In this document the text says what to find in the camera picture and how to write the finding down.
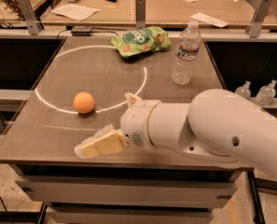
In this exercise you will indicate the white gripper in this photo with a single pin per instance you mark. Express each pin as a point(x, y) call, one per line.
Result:
point(135, 125)

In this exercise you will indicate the orange fruit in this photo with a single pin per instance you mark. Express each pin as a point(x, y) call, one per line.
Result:
point(83, 102)

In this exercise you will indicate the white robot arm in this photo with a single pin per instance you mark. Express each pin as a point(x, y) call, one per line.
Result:
point(217, 125)

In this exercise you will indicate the clear plastic water bottle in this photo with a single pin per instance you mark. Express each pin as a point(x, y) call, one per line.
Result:
point(186, 53)

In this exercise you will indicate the clear sanitizer bottle left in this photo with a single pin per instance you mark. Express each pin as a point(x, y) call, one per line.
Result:
point(244, 90)

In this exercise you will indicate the clear sanitizer bottle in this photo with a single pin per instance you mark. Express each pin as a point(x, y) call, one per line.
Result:
point(244, 90)
point(266, 93)

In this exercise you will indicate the clear sanitizer bottle right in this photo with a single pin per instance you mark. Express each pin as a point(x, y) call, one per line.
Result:
point(266, 93)

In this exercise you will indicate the green snack bag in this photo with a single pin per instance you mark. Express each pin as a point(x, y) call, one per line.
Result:
point(151, 39)

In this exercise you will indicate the black power adapter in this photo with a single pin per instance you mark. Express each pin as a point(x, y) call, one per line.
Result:
point(81, 31)

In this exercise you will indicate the white cabinet drawer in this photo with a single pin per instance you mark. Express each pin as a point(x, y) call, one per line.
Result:
point(127, 192)

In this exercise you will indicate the white paper sheet left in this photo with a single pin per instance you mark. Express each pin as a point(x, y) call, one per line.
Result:
point(75, 12)

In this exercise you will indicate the wooden back table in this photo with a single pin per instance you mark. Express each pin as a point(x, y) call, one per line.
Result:
point(164, 13)

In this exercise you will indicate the white paper slip right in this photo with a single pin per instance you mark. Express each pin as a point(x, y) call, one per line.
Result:
point(209, 20)

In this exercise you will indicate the middle metal bracket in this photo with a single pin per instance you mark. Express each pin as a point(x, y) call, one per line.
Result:
point(140, 13)

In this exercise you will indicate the metal bracket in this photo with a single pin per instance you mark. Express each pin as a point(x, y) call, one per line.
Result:
point(32, 23)
point(140, 13)
point(254, 28)

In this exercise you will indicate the left metal bracket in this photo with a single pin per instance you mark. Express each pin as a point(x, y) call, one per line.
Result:
point(32, 23)

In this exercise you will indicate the right metal bracket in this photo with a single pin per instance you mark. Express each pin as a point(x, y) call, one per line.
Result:
point(254, 28)

